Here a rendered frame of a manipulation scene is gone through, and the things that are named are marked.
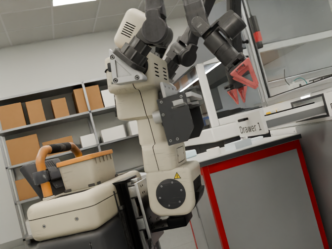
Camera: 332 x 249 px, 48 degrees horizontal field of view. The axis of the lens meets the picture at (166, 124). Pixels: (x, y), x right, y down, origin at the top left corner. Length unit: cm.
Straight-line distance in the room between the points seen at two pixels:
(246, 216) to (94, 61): 443
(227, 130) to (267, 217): 85
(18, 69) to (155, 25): 489
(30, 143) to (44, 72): 117
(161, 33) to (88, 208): 59
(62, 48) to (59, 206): 487
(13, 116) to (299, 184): 408
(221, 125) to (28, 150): 324
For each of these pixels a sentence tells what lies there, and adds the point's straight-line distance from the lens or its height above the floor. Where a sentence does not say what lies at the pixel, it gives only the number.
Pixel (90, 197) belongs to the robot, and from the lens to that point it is 124.
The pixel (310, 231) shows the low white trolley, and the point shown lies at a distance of 218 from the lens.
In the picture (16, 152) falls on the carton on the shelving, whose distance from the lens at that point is 534.
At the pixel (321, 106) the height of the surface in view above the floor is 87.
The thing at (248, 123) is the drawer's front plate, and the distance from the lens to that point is 188.
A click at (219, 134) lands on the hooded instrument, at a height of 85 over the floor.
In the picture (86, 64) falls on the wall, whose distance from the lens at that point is 597.
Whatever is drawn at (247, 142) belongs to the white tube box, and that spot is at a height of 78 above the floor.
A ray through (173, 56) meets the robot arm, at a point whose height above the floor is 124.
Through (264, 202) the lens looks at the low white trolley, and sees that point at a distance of 204.
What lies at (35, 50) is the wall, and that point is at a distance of 602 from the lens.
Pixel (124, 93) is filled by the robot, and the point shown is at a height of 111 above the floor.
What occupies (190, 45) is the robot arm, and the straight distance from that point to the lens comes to 158.
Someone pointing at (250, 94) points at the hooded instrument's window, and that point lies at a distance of 282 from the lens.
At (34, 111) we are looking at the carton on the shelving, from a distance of 532.
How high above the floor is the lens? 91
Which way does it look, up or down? 2 degrees up
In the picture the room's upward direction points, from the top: 15 degrees counter-clockwise
